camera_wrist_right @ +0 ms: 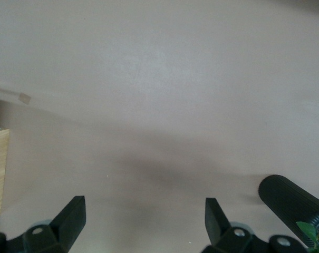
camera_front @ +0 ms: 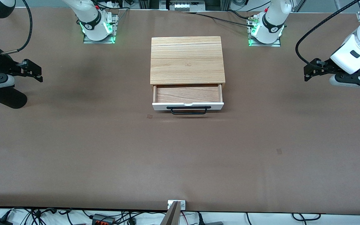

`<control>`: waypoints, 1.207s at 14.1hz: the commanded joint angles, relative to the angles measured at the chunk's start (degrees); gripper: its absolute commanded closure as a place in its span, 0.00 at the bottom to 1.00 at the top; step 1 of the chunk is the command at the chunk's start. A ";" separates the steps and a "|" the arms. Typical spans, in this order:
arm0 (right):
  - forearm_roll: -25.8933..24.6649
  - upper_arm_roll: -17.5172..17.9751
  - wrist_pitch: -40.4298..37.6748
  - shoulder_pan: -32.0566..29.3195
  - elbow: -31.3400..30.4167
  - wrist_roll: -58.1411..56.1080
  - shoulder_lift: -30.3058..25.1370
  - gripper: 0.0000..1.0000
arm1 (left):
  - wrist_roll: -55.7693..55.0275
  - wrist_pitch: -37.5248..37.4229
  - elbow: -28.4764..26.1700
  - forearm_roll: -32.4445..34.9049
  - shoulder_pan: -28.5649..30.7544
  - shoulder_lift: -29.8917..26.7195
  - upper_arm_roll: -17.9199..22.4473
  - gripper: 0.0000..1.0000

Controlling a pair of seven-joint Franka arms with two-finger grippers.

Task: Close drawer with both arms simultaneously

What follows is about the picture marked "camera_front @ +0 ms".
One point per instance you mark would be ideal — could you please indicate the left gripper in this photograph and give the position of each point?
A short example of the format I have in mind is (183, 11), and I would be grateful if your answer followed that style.
(326, 66)

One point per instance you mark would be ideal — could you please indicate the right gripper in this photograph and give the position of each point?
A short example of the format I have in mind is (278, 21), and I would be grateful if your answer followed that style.
(1, 64)

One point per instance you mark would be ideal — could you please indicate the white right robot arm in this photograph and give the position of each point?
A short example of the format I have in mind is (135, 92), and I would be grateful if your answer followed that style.
(92, 28)

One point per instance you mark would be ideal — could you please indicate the light wooden drawer cabinet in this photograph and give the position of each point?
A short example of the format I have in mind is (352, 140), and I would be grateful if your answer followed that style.
(186, 59)

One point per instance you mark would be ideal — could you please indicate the black vase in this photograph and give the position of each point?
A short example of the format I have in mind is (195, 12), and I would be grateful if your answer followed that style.
(8, 98)

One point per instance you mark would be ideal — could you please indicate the white power strip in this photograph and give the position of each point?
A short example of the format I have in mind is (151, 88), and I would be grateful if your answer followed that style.
(181, 5)

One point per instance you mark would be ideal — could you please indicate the black power adapter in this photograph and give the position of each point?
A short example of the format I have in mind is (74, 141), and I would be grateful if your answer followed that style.
(0, 222)

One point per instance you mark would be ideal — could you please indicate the orange and black device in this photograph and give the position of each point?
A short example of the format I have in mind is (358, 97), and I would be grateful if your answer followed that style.
(102, 220)

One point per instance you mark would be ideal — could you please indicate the black floor plug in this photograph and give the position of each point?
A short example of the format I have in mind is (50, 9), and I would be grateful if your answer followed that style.
(199, 218)

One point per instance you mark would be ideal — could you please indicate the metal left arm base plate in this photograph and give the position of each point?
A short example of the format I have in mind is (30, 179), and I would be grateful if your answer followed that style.
(277, 44)

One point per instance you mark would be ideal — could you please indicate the aluminium frame profile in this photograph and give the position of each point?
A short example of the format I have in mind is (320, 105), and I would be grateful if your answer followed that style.
(338, 5)
(298, 5)

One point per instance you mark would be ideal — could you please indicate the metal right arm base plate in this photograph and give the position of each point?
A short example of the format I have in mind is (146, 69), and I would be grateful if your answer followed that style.
(100, 41)

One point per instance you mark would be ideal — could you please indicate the small metal edge bracket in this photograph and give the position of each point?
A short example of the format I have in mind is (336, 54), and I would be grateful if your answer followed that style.
(183, 205)

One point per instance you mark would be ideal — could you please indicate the grey camera mount pole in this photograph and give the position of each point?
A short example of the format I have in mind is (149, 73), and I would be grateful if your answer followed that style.
(172, 217)

